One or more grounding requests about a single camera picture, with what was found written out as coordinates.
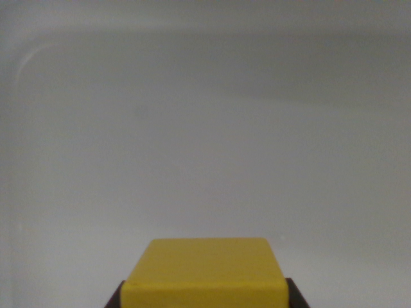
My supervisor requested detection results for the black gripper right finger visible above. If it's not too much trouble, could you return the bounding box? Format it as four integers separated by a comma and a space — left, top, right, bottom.
284, 277, 311, 308

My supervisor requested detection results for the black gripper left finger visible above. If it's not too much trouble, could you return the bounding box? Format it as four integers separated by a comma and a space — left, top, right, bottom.
103, 279, 126, 308

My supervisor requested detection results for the yellow cube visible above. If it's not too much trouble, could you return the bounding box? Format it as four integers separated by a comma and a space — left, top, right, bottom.
120, 237, 290, 308

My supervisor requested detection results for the grey plastic bin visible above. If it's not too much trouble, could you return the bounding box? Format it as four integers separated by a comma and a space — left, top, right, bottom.
0, 0, 411, 308

